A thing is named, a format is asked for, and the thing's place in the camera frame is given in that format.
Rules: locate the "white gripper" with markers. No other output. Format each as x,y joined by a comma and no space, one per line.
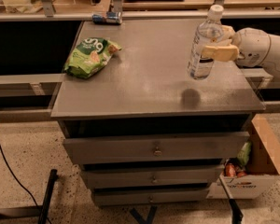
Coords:
253,47

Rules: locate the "clear plastic water bottle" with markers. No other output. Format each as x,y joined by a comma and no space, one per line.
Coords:
207,33

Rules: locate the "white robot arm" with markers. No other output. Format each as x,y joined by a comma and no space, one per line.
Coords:
271,63

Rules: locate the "green packet in box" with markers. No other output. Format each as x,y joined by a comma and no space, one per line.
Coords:
243,155

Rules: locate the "grey drawer cabinet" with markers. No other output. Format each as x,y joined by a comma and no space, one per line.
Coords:
145,90

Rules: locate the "cardboard box with groceries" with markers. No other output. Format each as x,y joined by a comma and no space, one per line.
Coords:
263,167

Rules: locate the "green snack bag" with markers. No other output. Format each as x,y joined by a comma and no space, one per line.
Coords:
90,56

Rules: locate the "top grey drawer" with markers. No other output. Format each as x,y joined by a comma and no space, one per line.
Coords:
168,147

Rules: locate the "grey drawer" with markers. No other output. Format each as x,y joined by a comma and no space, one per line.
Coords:
168,147
151,177
148,196

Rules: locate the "middle grey drawer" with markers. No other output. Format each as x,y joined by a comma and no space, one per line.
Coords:
151,177

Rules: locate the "bottom grey drawer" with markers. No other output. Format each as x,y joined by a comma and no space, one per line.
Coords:
148,196

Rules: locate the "black metal stand leg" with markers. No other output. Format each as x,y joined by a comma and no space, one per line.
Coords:
42,211

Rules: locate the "black handled tool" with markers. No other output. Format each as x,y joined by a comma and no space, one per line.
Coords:
237,214

